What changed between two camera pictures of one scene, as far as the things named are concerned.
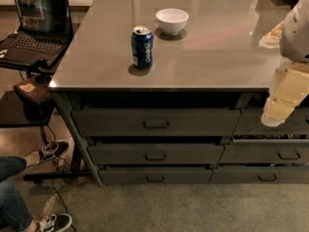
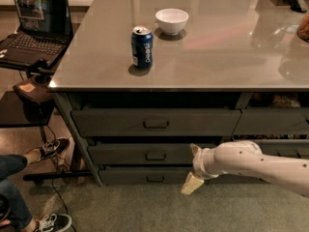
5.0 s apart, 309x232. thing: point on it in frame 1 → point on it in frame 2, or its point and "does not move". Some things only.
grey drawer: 155,176 does not move
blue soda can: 142,46 does not move
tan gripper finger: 275,111 → 191,184
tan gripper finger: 271,40 → 194,148
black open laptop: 44,26 does not move
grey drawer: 156,154 does not move
